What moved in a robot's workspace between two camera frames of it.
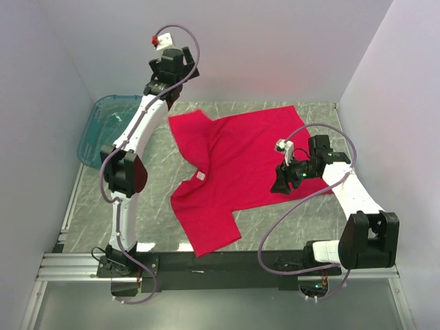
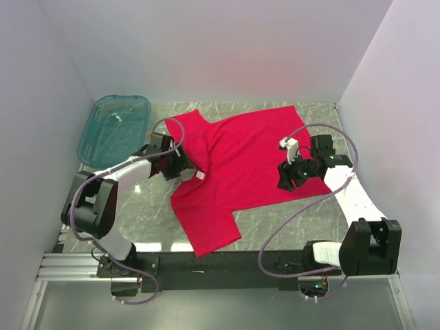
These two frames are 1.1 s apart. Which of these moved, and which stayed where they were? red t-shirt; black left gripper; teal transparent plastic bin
Moved: black left gripper
Stayed: teal transparent plastic bin; red t-shirt
